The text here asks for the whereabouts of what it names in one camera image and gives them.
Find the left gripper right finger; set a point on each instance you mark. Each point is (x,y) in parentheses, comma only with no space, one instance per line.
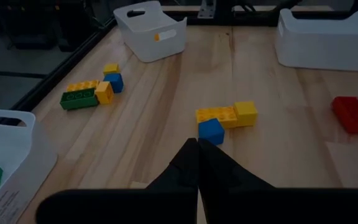
(216,174)

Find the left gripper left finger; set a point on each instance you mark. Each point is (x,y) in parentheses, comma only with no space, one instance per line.
(185,174)

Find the small blue block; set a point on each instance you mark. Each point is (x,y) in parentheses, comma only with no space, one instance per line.
(211,132)
(114,83)

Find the small yellow block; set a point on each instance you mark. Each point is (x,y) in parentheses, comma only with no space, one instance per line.
(104,93)
(111,68)
(245,113)

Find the yellow long block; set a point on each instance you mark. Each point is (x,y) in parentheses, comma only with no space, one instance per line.
(157,37)
(82,85)
(216,116)

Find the red long block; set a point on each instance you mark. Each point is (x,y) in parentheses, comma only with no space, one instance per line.
(351,116)

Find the green long block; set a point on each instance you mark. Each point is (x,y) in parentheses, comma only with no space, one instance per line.
(79,99)

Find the white plastic bin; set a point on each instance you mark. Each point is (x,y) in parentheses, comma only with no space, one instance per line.
(148,46)
(325,49)

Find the white bin with printed label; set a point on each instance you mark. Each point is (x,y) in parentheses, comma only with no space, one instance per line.
(14,149)

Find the black equipment cart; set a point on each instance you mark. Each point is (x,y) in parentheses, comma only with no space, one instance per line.
(33,28)

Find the silver metal bracket plate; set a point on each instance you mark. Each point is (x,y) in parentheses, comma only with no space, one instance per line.
(206,9)

